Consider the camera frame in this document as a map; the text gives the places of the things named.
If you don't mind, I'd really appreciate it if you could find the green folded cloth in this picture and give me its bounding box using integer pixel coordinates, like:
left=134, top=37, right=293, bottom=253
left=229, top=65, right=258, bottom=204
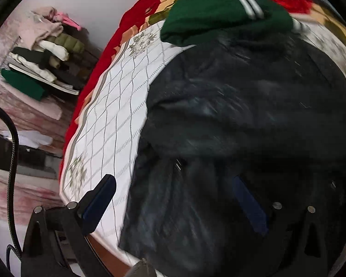
left=0, top=69, right=47, bottom=102

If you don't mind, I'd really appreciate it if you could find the black braided cable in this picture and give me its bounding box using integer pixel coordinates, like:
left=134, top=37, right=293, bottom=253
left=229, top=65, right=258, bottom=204
left=0, top=103, right=22, bottom=269

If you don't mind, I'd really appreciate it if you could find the white quilted floral bed cover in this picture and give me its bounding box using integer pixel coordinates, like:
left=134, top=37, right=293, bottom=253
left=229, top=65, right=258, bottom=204
left=59, top=4, right=346, bottom=267

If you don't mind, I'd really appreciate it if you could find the dark low cabinet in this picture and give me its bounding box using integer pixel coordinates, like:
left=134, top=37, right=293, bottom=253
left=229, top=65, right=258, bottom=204
left=0, top=128, right=60, bottom=181

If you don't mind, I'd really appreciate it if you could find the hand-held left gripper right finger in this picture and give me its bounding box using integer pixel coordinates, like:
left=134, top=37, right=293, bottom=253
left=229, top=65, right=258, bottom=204
left=232, top=175, right=328, bottom=277

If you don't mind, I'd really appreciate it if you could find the red floral blanket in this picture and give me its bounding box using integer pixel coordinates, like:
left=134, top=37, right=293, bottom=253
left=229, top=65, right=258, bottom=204
left=58, top=0, right=339, bottom=185

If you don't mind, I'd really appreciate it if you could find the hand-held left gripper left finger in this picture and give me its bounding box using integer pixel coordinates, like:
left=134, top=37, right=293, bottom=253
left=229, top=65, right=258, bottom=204
left=21, top=175, right=117, bottom=277

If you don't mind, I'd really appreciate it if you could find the black jacket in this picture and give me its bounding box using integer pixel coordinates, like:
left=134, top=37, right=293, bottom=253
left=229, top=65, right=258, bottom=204
left=118, top=30, right=346, bottom=277

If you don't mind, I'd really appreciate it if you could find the green garment with striped trim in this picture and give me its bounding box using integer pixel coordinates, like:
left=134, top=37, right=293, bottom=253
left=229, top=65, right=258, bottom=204
left=160, top=0, right=295, bottom=47

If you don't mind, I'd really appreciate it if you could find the pile of folded clothes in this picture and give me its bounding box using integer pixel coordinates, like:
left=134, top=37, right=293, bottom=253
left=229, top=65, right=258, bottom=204
left=0, top=6, right=90, bottom=96

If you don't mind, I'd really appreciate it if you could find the white cloth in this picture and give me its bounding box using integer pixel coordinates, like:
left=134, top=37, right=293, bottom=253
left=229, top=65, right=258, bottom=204
left=1, top=130, right=54, bottom=148

